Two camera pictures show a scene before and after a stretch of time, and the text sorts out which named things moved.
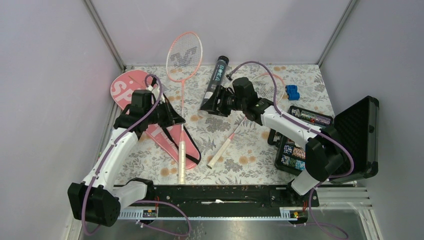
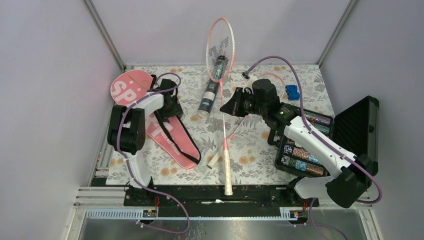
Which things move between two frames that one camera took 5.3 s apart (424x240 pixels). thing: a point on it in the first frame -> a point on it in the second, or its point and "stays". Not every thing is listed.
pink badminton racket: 183,56 -> 220,48
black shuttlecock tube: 216,81 stays
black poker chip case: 355,129 stays
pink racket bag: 167,138 stays
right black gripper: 211,105 -> 233,106
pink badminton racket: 270,90 stays
